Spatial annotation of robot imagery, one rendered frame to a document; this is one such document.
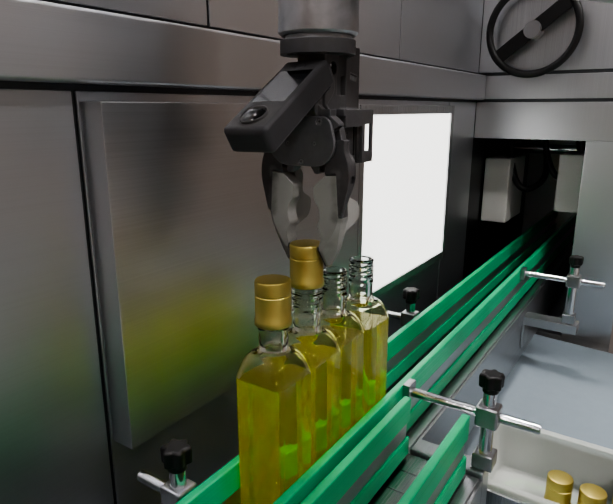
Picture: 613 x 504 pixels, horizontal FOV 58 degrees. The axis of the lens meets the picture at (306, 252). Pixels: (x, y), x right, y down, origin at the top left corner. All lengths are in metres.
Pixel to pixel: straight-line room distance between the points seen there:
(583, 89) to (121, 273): 1.18
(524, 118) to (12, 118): 1.22
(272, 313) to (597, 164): 1.09
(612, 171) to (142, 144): 1.15
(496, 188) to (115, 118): 1.27
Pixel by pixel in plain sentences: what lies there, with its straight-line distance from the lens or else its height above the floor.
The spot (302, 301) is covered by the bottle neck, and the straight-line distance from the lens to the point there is 0.55.
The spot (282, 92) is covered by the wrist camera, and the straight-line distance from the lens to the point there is 0.49.
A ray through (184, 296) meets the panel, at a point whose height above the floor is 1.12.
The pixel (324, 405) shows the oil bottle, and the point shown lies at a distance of 0.59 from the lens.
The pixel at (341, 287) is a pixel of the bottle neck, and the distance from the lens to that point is 0.60.
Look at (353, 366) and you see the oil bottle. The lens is 0.63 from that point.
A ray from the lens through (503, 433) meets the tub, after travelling 0.95.
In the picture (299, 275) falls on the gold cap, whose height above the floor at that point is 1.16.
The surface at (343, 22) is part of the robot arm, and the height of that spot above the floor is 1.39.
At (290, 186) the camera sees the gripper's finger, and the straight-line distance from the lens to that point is 0.54.
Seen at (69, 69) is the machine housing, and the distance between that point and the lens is 0.51.
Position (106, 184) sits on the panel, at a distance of 0.52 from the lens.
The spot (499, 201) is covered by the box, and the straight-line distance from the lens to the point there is 1.64.
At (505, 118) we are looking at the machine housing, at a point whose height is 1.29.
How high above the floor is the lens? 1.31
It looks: 15 degrees down
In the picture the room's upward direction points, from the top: straight up
